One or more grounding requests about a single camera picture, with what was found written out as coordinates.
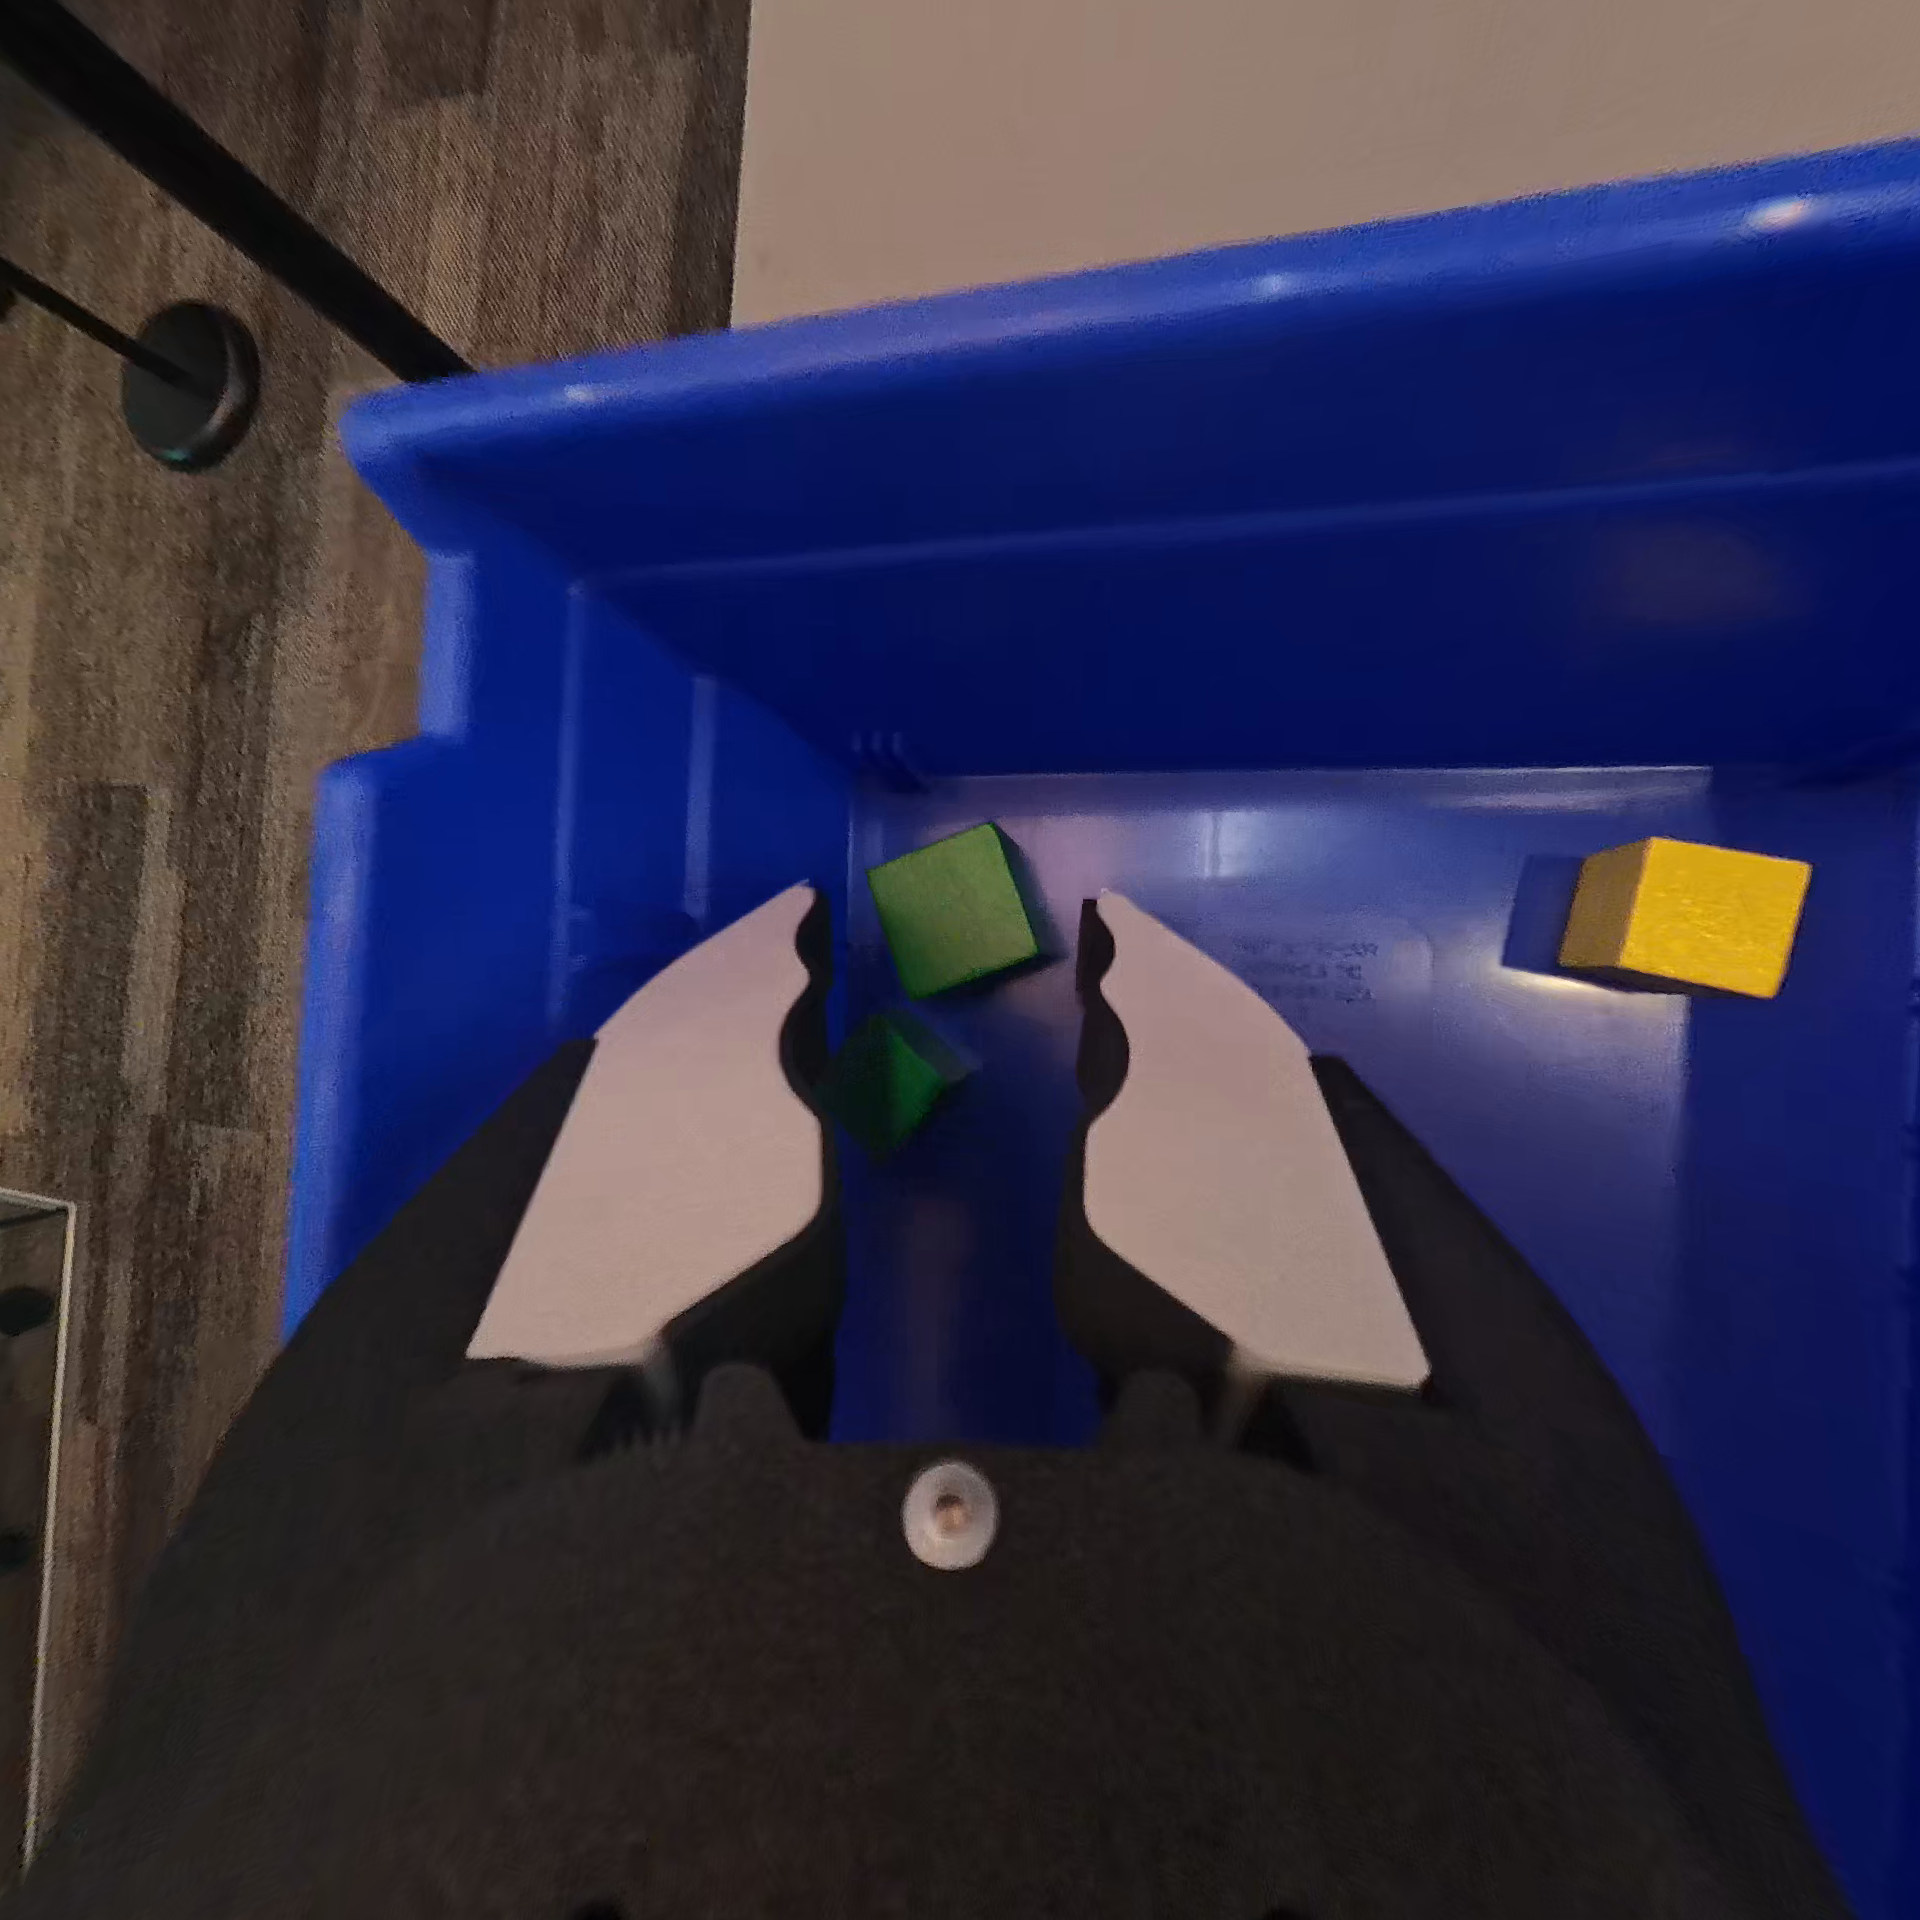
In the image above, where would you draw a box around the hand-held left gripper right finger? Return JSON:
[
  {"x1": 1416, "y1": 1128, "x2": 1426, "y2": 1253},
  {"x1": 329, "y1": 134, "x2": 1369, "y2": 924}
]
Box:
[{"x1": 1054, "y1": 888, "x2": 1433, "y2": 1426}]

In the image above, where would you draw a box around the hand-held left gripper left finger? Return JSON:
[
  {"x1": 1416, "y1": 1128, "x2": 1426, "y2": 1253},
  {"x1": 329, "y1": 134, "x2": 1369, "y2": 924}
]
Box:
[{"x1": 470, "y1": 881, "x2": 846, "y2": 1374}]

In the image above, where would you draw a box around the green cube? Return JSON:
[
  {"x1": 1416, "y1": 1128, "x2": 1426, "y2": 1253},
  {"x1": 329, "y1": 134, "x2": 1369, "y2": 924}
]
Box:
[
  {"x1": 817, "y1": 1007, "x2": 982, "y2": 1161},
  {"x1": 865, "y1": 820, "x2": 1048, "y2": 1000}
]

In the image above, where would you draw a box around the yellow cube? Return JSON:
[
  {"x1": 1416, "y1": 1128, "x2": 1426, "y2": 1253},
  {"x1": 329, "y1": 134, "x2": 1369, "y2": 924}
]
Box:
[{"x1": 1556, "y1": 833, "x2": 1817, "y2": 1000}]

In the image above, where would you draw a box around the blue plastic bin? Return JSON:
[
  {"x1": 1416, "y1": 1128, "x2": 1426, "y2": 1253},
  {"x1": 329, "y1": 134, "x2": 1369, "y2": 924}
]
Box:
[{"x1": 282, "y1": 137, "x2": 1920, "y2": 1920}]

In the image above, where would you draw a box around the black round foot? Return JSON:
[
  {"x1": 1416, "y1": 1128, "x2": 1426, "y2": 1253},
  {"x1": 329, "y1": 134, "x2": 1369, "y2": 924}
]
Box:
[{"x1": 116, "y1": 296, "x2": 266, "y2": 474}]

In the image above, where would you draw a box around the black metal bar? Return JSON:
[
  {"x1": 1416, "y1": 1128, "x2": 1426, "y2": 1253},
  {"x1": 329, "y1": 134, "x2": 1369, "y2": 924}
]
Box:
[{"x1": 0, "y1": 0, "x2": 480, "y2": 385}]

